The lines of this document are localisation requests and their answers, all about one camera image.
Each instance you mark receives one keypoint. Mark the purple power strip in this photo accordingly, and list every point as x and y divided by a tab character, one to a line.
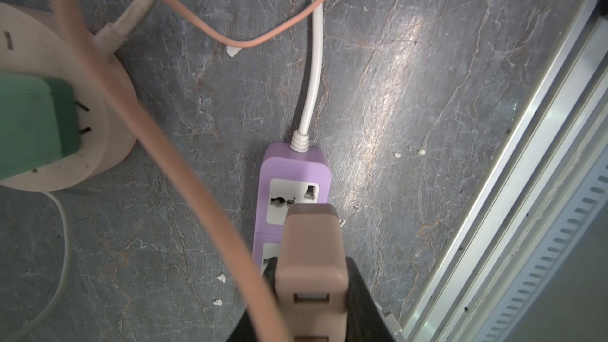
286	178

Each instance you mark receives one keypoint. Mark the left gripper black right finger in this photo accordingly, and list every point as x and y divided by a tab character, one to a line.
364	322

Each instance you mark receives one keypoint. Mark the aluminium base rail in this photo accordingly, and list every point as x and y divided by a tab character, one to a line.
539	196

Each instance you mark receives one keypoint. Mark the light green charger adapter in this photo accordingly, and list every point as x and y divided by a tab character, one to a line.
39	122

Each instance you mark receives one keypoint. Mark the pink charger adapter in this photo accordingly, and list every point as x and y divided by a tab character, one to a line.
311	277

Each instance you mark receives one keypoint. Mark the round pink power socket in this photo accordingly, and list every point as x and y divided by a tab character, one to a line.
34	46

